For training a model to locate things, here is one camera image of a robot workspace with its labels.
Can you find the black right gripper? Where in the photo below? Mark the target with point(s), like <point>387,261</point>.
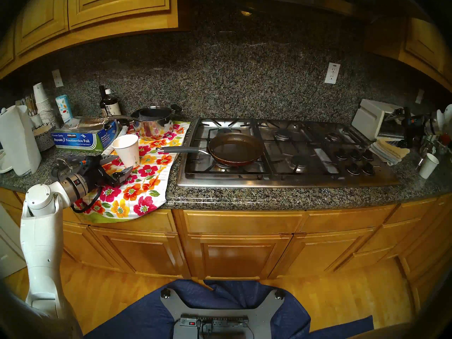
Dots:
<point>411,128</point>

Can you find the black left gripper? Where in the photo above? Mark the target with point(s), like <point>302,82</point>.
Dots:
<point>95,174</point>

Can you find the white paper cup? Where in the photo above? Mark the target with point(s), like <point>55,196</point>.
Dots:
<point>126,151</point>
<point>429,166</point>

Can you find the large black stove knob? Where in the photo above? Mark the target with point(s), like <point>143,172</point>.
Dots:
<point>368,170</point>
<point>352,170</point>

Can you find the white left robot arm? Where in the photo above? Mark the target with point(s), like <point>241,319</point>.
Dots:
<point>42,236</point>

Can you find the narrow black stove grate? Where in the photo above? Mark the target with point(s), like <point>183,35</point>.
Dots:
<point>351,144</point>

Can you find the blue patterned paper cup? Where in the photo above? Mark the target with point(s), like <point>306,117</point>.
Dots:
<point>64,108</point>

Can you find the wide black stove grate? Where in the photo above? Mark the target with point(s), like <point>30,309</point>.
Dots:
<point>307,172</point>
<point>243,172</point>

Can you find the yellow folded cloth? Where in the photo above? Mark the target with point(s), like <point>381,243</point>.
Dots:
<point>393,148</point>

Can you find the metal kitchen utensils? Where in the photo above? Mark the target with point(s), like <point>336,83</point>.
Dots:
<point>425,146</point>

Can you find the white and blue folded cloths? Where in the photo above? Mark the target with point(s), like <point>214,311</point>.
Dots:
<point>383,155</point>

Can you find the white toaster oven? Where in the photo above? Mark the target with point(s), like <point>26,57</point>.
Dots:
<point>367,117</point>

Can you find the floral kitchen towel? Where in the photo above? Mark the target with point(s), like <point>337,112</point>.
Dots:
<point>141,193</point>

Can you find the red jar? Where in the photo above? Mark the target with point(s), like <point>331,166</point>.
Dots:
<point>445,138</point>

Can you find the blue foil sheet box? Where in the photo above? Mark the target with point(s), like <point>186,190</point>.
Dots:
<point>76,140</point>

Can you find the stainless steel saucepan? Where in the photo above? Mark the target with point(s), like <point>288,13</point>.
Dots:
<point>155,128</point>

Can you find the dark bottle white cap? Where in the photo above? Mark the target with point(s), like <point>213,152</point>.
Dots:
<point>112,108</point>

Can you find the dark bottle black cap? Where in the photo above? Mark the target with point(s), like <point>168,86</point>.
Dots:
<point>102,93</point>

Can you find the small patterned basket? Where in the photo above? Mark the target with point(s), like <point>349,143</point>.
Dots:
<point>44,138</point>

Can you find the wooden upper cabinet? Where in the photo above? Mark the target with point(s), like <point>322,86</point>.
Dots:
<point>423,41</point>
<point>106,10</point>

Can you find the white utensil mug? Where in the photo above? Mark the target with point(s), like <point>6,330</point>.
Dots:
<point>36,120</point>

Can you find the stack of white cups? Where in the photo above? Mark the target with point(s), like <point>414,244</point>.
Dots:
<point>42,96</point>

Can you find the wooden chopsticks bundle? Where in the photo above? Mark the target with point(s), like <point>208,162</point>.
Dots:
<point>31,107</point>

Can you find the brown frying pan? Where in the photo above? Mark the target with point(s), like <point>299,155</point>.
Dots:
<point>236,149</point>

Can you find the stainless steel gas cooktop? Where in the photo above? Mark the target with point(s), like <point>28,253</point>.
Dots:
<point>282,182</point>

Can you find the wooden lower cabinets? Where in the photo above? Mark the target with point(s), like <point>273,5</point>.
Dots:
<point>240,257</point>

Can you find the dark blue blanket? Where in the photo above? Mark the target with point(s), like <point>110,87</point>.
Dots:
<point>141,320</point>

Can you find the grey power strip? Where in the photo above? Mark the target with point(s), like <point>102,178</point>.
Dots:
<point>222,322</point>

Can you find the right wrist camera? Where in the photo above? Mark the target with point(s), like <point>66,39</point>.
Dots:
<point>406,114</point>

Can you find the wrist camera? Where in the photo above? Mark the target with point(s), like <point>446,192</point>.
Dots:
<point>406,114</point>
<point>82,162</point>

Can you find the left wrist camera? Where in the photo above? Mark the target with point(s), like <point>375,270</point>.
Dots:
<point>82,162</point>

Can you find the white wall power outlet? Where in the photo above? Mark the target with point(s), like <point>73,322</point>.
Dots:
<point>332,73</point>

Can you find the white wall switch plate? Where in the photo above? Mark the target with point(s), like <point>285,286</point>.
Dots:
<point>57,78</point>

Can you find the black base plate bolt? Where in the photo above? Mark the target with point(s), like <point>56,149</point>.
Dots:
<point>279,294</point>
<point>165,293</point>

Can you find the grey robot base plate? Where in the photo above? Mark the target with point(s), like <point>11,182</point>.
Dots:
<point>265,315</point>

